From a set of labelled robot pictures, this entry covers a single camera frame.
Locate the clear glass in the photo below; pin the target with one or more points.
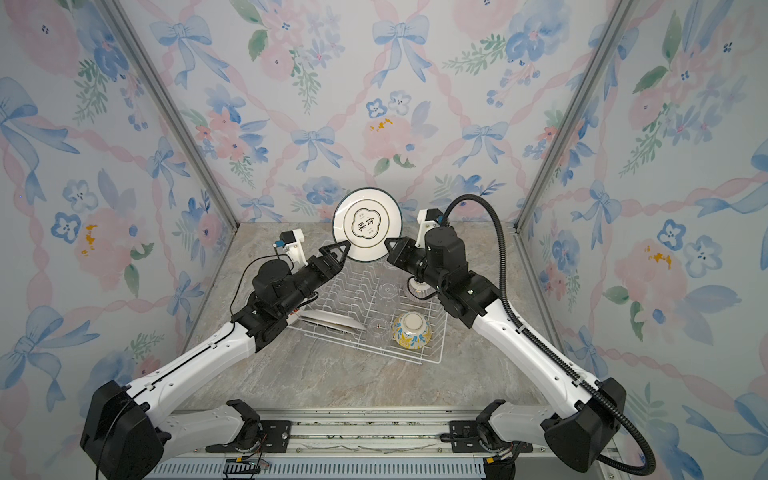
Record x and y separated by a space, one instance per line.
378 329
388 292

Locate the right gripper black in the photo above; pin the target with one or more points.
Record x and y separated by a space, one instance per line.
405 253

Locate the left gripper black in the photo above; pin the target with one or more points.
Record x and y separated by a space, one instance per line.
329 264

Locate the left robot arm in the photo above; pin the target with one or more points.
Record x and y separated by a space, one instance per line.
131 429

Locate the left corner aluminium profile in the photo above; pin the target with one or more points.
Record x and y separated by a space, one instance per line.
117 19

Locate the right corner aluminium profile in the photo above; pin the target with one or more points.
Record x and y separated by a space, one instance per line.
608 40

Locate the clear glass front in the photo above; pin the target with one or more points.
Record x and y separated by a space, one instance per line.
378 329

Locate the clear glass back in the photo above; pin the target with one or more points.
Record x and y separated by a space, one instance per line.
388 292

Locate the white plate dark rim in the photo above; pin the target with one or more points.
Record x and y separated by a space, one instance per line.
366 218

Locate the corner aluminium profile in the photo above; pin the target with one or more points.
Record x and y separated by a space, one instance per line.
608 40
117 19

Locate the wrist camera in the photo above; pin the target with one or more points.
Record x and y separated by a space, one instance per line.
427 220
290 242

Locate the white wire dish rack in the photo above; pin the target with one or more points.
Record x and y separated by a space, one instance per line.
353 293

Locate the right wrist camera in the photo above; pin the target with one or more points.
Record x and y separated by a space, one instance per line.
427 220

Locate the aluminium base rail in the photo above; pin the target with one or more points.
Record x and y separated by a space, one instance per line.
377 443

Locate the white plate blue rim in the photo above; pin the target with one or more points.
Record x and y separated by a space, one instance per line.
331 320

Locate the yellow blue patterned bowl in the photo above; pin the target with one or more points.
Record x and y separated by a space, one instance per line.
412 331

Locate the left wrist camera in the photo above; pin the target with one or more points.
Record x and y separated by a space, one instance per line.
290 242

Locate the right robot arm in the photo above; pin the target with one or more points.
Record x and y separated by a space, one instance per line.
585 411

